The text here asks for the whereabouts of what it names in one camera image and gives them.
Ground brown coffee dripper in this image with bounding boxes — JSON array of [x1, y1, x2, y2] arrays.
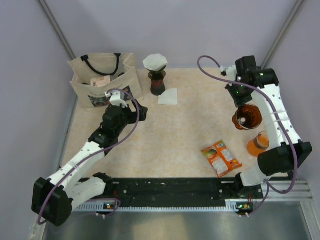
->
[[232, 104, 263, 130]]

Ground white paper coffee filters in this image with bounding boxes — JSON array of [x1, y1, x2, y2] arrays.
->
[[157, 88, 178, 106]]

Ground olive green coffee dripper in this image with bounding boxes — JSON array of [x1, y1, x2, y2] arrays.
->
[[148, 70, 166, 81]]

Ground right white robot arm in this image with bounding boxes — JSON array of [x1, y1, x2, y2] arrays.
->
[[225, 55, 312, 198]]

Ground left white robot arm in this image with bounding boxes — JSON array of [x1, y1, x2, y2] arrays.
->
[[31, 100, 148, 227]]

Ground red glass coffee server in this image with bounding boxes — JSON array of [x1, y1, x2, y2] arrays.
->
[[150, 78, 166, 96]]

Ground box inside tote bag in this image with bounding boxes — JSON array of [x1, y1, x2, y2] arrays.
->
[[90, 76, 111, 87]]

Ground orange snack packet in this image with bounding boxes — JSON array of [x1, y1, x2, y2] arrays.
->
[[201, 140, 242, 178]]

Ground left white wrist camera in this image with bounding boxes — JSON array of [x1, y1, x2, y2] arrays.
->
[[105, 90, 128, 109]]

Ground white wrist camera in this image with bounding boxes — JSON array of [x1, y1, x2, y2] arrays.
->
[[105, 90, 128, 109], [219, 65, 237, 81]]

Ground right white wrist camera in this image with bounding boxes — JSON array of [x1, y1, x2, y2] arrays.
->
[[219, 65, 237, 81]]

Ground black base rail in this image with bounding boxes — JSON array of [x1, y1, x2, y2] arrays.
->
[[97, 177, 263, 208]]

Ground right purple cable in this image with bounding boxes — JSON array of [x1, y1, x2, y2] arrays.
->
[[197, 55, 299, 217]]

